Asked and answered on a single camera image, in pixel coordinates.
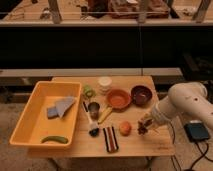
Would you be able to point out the orange fruit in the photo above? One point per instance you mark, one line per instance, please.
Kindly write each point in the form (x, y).
(125, 128)

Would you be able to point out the blue sponge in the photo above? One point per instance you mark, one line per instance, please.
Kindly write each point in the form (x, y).
(52, 112)

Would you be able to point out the green cucumber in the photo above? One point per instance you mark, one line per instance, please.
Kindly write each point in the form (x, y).
(59, 139)

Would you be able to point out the grey blue cloth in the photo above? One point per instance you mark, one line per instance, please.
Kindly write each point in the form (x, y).
(63, 105)

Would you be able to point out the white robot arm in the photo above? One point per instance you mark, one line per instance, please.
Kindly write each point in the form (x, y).
(182, 98)

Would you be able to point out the black foot pedal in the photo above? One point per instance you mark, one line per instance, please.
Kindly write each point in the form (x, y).
(196, 132)

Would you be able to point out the yellow banana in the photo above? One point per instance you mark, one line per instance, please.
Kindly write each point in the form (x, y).
(105, 114)

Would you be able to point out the white handled brush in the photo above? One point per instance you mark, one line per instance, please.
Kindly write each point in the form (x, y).
(93, 126)

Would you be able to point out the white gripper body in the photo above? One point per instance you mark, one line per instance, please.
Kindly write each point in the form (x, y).
(154, 124)

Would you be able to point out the metal cup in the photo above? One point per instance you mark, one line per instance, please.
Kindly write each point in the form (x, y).
(94, 110)

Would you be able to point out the white lidded jar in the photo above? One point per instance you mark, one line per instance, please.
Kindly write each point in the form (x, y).
(104, 84)

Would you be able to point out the green tape roll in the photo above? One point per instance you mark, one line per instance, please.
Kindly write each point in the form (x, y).
(88, 92)

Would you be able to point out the yellow plastic bin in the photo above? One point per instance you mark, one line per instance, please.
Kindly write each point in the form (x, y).
(33, 124)

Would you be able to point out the orange bowl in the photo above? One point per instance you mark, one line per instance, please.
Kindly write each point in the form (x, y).
(118, 99)

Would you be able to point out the dark purple grapes bunch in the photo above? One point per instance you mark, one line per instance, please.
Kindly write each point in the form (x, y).
(143, 126)

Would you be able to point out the dark maroon bowl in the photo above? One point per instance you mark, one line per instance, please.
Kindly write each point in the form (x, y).
(141, 95)

